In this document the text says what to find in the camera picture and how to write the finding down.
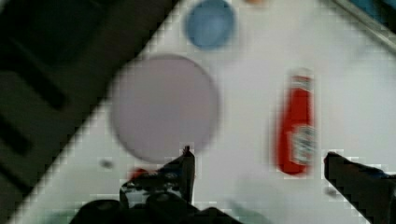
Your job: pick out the orange slice toy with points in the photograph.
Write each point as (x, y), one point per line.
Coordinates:
(255, 2)

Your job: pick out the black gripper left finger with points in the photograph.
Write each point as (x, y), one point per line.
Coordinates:
(162, 196)

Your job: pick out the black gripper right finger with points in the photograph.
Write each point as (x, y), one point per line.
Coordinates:
(369, 190)

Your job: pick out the blue bowl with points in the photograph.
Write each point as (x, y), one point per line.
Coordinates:
(210, 24)

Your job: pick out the dark red plush strawberry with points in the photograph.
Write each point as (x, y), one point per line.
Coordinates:
(136, 173)

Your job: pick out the large lilac plate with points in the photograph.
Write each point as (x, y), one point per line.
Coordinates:
(162, 104)

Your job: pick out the red plush ketchup bottle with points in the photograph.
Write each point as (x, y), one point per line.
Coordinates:
(295, 142)

